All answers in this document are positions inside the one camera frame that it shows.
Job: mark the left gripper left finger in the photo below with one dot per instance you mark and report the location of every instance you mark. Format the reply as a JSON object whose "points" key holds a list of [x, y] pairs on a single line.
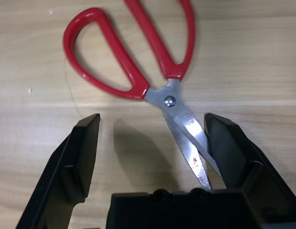
{"points": [[74, 162]]}

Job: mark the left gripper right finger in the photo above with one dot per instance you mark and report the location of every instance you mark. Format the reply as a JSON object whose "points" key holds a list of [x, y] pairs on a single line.
{"points": [[236, 157]]}

